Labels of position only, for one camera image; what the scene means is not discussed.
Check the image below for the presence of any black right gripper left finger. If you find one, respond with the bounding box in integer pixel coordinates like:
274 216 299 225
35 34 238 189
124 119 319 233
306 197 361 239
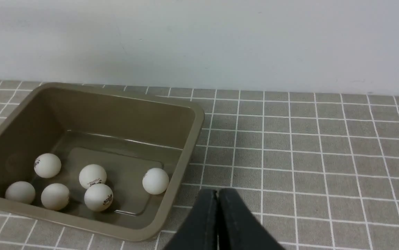
164 189 218 250

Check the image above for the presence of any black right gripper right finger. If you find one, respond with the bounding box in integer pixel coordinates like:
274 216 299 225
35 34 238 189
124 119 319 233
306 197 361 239
218 189 284 250

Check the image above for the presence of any white ball with logo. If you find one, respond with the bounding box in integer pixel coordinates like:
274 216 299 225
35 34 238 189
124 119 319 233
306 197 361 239
84 184 113 212
34 153 62 178
78 164 107 189

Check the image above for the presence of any white ball with logo top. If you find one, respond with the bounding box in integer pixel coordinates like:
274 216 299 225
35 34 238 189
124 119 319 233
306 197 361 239
78 164 107 189

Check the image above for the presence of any grey checked tablecloth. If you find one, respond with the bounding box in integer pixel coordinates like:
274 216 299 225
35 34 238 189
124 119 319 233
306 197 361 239
0 84 399 250

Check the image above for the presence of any olive green plastic bin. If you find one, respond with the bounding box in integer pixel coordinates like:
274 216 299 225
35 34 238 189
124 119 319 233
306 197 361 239
0 83 205 242

